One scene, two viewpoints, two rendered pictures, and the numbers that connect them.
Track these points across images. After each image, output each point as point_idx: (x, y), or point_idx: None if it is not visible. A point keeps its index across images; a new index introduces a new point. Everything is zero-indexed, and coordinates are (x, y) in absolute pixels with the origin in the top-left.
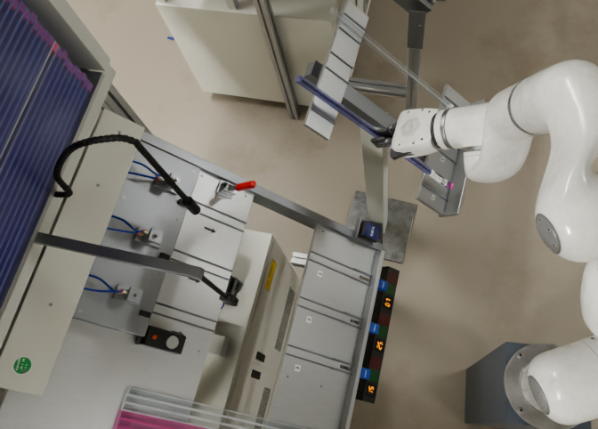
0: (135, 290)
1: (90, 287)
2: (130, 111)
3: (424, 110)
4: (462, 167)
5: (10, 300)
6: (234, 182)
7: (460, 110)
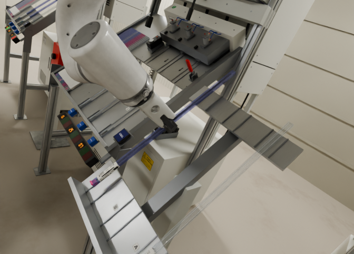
0: (174, 21)
1: (184, 23)
2: (245, 55)
3: (163, 100)
4: (92, 218)
5: None
6: (195, 80)
7: (138, 62)
